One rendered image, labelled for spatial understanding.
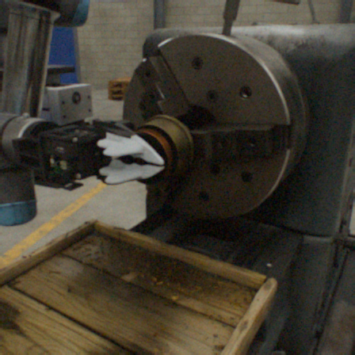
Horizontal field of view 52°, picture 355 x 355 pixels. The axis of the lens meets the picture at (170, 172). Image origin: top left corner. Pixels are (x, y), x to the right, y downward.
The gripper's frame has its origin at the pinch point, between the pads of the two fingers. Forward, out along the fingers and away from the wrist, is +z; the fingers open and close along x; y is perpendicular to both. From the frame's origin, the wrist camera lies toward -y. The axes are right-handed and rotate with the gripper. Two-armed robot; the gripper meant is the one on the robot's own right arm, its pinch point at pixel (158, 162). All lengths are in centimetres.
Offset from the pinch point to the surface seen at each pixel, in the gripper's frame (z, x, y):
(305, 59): 9.4, 11.7, -31.3
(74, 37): -381, 23, -344
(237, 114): 3.9, 4.1, -15.8
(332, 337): 21, -54, -44
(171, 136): -0.1, 2.6, -3.5
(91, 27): -824, 63, -830
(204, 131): 2.1, 2.5, -8.6
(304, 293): 14.9, -34.4, -31.0
